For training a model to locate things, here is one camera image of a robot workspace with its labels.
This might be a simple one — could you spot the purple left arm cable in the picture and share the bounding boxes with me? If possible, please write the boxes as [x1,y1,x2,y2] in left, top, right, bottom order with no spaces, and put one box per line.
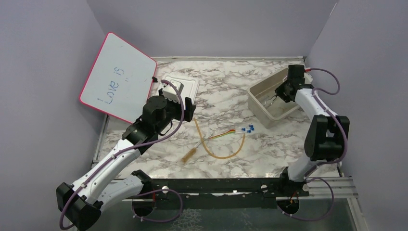
[59,79,186,231]

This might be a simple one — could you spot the pink framed whiteboard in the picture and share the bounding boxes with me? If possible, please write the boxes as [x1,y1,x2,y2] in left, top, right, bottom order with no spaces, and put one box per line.
[79,32,157,123]

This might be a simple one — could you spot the test tube brush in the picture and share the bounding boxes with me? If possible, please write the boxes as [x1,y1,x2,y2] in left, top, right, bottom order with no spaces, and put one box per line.
[181,137,211,164]

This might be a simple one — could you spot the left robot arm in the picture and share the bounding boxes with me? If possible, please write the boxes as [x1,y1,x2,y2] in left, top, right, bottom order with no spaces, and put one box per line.
[56,91,196,231]

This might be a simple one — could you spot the beige plastic bin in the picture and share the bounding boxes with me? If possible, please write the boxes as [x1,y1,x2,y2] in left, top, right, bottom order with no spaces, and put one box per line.
[247,67,300,129]

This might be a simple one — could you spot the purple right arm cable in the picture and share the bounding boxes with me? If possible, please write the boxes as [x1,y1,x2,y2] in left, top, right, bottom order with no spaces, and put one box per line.
[276,67,348,222]

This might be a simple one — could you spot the metal crucible tongs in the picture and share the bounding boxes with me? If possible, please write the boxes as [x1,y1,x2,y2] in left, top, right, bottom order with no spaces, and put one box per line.
[263,94,277,108]

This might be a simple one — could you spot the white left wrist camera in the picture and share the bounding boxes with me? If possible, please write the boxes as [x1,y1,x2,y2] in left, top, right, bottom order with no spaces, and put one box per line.
[162,80,184,103]

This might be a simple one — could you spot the yellow rubber tubing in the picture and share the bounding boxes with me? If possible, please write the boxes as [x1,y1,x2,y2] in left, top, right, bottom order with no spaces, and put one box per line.
[193,119,248,160]

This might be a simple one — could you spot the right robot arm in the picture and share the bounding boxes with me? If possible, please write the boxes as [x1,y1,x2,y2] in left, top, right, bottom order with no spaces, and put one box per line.
[275,64,350,196]

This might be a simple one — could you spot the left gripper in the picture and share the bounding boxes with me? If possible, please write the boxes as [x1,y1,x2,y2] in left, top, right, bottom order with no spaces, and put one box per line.
[155,89,196,133]

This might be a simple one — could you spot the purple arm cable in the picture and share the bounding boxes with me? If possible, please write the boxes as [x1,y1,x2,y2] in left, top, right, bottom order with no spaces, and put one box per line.
[59,79,186,231]
[276,67,348,222]

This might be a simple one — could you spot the white plastic bin lid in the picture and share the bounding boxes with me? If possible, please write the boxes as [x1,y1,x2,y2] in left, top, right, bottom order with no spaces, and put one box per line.
[152,75,200,104]

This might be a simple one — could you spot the stacked coloured plastic spoons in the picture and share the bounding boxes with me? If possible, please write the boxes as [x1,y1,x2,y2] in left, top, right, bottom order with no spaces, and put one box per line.
[208,129,236,140]

